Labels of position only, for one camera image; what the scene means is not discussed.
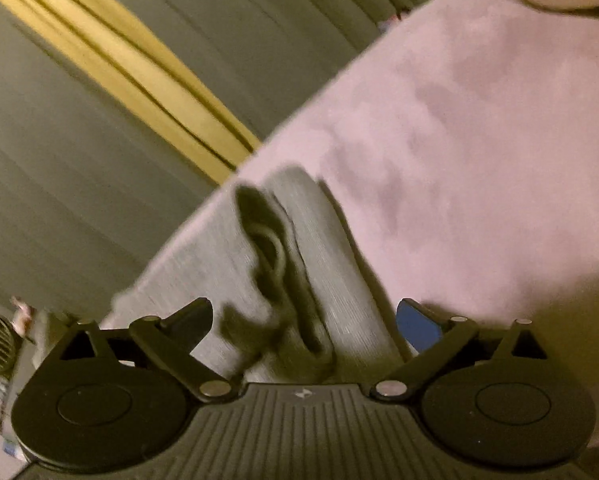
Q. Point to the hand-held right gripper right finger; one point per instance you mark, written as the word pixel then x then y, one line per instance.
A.
pixel 417 325

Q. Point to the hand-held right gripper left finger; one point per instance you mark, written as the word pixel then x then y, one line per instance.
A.
pixel 195 316

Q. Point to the grey pants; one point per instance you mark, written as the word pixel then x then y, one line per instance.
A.
pixel 329 270

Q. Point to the grey curtain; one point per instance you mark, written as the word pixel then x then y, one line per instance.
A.
pixel 79 185
pixel 259 25

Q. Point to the yellow curtain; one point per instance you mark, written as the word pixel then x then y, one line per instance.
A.
pixel 129 70

